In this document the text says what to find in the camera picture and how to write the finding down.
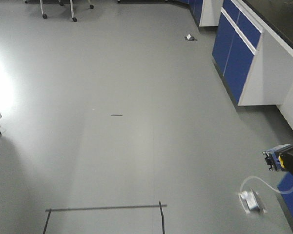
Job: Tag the blue white lab cabinet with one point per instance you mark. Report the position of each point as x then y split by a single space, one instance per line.
255 60

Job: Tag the yellow mushroom push button switch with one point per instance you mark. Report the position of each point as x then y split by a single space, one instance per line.
272 157

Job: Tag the rolling chair legs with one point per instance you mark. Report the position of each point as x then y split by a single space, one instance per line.
66 5

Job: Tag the white floor socket with tube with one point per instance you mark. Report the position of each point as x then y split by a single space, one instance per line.
250 199

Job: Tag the small floor debris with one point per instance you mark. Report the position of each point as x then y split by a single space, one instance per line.
190 37

